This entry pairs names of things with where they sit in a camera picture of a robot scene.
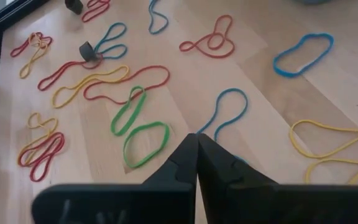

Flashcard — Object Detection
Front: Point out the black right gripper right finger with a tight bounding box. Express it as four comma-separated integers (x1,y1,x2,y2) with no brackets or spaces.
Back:
197,133,358,224

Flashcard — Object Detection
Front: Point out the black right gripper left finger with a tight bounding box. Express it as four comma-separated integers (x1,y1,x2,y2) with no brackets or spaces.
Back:
31,133,199,224

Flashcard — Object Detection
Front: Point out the wide green rubber band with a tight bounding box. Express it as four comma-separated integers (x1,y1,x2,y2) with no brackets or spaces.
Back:
122,121,171,169
110,85,148,137

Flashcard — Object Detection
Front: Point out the large thin yellow rubber band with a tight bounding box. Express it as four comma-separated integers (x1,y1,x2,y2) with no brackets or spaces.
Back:
288,119,358,160

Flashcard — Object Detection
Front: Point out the large thin red rubber band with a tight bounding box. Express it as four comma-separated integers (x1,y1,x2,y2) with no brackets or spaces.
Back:
83,64,171,106

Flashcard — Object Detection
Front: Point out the long thin yellow rubber band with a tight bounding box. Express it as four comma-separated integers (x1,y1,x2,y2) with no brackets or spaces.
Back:
52,64,130,110

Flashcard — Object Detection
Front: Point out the twisted thin red rubber band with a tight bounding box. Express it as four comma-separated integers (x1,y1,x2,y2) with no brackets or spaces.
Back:
178,14,236,59

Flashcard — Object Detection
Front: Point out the long thin red rubber band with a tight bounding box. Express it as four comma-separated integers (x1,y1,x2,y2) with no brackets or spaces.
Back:
37,53,104,92

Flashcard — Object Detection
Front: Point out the wide blue rubber band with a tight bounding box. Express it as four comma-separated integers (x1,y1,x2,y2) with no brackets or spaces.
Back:
272,32,335,78

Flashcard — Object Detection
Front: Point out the thin blue looped rubber band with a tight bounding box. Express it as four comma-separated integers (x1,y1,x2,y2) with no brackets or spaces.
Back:
93,22,128,60

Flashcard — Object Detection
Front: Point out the blue-grey plastic bin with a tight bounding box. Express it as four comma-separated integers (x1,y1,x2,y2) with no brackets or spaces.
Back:
292,0,334,5

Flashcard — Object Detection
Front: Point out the black aluminium table frame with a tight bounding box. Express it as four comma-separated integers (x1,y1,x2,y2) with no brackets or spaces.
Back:
0,0,52,200

